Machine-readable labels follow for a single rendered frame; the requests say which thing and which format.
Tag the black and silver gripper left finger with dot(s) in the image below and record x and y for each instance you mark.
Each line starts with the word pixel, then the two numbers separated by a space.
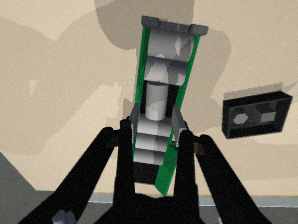
pixel 67 203

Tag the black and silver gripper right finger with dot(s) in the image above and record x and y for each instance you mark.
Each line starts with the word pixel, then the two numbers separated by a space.
pixel 233 203

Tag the black open tray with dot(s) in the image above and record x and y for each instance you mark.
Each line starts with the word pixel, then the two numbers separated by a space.
pixel 278 101

